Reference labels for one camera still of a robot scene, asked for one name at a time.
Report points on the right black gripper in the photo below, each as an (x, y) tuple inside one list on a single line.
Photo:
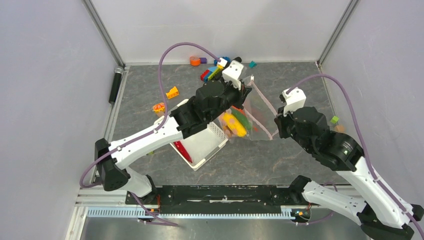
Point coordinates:
[(280, 120)]

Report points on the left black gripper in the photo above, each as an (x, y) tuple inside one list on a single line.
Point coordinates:
[(241, 94)]

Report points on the yellow toy fruit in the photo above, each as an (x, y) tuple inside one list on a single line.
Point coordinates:
[(234, 124)]

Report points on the clear zip top bag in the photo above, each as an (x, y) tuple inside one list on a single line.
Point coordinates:
[(259, 112)]

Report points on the red toy chili pepper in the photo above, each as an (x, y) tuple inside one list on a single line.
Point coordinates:
[(182, 150)]

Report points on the green toy chili pepper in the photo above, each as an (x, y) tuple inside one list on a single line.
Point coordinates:
[(242, 118)]

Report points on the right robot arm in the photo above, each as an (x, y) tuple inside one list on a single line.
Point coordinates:
[(379, 211)]

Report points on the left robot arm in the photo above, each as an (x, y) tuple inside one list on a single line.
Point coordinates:
[(114, 158)]

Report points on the black microphone on table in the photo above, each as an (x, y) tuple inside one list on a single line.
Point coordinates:
[(230, 70)]

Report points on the multicolour toy block stack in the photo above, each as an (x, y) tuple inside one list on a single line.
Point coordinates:
[(208, 73)]

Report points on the blue toy car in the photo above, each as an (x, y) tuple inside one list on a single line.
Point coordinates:
[(215, 62)]

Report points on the teal toy block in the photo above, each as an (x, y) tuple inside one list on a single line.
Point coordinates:
[(252, 64)]

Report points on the green toy cube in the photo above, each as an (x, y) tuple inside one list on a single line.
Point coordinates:
[(334, 120)]

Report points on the white perforated plastic basket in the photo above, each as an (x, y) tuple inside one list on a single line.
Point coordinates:
[(202, 146)]

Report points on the orange toy building block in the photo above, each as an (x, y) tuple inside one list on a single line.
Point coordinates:
[(172, 93)]

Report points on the orange toy peeled tangerine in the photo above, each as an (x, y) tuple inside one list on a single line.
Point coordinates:
[(159, 108)]

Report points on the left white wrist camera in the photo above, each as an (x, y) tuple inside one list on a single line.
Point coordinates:
[(232, 71)]

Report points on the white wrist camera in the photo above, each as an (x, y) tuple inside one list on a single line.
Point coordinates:
[(232, 71), (295, 99)]

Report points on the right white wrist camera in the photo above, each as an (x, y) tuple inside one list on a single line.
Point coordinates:
[(295, 99)]

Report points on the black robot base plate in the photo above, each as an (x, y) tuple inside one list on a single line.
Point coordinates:
[(224, 199)]

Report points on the black microphone by wall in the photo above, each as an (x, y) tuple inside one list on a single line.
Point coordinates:
[(116, 83)]

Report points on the white slotted cable duct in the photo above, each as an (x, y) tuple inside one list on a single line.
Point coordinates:
[(139, 213)]

